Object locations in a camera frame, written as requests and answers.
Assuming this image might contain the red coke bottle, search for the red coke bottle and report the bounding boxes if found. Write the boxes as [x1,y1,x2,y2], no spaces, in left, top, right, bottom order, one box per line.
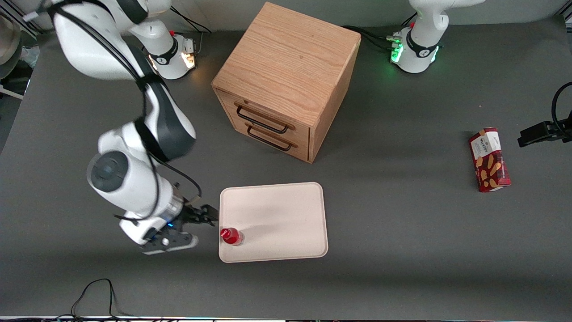
[220,227,245,247]

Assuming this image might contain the black right arm base cables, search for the black right arm base cables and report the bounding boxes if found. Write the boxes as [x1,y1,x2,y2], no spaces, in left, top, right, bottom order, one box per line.
[168,7,214,58]

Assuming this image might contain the black cable at table edge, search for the black cable at table edge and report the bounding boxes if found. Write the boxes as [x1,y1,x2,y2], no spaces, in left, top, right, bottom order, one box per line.
[56,278,135,321]

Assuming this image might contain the wooden drawer cabinet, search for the wooden drawer cabinet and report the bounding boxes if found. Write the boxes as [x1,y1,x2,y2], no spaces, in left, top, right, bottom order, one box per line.
[211,1,362,164]

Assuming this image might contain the black looped cable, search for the black looped cable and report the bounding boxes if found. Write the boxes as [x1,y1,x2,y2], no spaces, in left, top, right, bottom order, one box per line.
[551,82,572,131]

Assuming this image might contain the black left arm base cables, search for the black left arm base cables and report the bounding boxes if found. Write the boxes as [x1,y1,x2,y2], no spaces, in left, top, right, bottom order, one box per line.
[342,13,419,52]

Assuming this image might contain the wooden drawer front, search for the wooden drawer front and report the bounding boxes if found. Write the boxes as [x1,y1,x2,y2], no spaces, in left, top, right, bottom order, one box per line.
[215,89,311,144]
[222,114,310,162]

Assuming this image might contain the black arm base cables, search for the black arm base cables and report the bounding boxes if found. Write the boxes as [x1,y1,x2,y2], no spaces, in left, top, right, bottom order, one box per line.
[168,7,214,58]
[342,13,419,52]

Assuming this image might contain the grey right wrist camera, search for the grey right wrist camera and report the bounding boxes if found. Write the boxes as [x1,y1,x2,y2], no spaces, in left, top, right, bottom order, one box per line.
[142,233,199,256]

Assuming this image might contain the black cable along right arm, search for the black cable along right arm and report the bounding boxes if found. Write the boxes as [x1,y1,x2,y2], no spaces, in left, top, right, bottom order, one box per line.
[45,4,202,220]

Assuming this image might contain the red biscuit box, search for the red biscuit box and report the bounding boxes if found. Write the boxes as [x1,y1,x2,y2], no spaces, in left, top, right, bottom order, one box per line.
[468,127,512,193]

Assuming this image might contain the black metal drawer handle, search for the black metal drawer handle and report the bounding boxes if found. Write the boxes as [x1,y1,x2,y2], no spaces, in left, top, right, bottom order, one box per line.
[244,122,299,152]
[234,102,297,135]

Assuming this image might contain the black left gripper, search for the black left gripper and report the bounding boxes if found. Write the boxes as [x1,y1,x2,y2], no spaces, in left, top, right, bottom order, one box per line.
[518,120,572,148]

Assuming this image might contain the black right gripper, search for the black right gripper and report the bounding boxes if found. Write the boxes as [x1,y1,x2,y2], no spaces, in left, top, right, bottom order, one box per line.
[172,203,219,233]

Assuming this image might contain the beige plastic tray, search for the beige plastic tray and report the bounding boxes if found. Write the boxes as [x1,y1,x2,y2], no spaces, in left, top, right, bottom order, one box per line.
[218,182,329,263]

